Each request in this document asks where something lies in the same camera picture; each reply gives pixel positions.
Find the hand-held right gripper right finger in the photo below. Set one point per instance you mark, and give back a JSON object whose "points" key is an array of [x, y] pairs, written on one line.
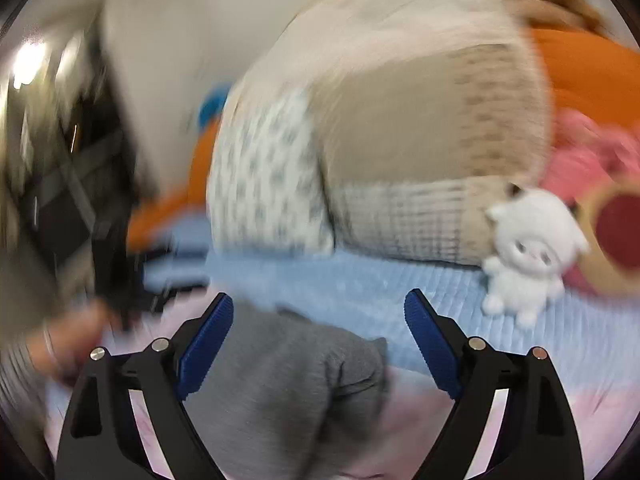
{"points": [[432, 345]]}

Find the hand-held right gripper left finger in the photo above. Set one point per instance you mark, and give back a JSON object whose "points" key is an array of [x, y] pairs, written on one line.
{"points": [[205, 345]]}

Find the grey sweater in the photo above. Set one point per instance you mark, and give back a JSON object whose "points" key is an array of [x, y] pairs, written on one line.
{"points": [[280, 385]]}

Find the person's left forearm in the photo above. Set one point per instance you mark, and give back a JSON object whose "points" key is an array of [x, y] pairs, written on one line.
{"points": [[20, 370]]}

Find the person's left hand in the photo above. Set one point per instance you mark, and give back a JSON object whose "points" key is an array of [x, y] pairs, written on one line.
{"points": [[70, 345]]}

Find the pink checkered blanket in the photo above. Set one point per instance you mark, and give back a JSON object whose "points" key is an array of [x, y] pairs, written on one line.
{"points": [[380, 290]]}

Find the dark metal rack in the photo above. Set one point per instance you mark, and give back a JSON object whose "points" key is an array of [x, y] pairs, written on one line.
{"points": [[55, 170]]}

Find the white plush toy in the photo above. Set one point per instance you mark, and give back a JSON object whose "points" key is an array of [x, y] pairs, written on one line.
{"points": [[530, 255]]}

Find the floral patterned pillow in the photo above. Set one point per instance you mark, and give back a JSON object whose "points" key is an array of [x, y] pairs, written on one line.
{"points": [[265, 180]]}

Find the beige striped pillow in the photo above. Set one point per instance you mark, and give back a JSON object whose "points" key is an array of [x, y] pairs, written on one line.
{"points": [[415, 150]]}

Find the pink plush toy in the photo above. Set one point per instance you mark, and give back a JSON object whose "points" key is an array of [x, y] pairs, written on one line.
{"points": [[610, 220]]}

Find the orange sofa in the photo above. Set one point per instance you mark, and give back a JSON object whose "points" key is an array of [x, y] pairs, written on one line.
{"points": [[575, 70]]}

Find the cream quilt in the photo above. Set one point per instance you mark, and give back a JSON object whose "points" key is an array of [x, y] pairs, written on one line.
{"points": [[380, 25]]}

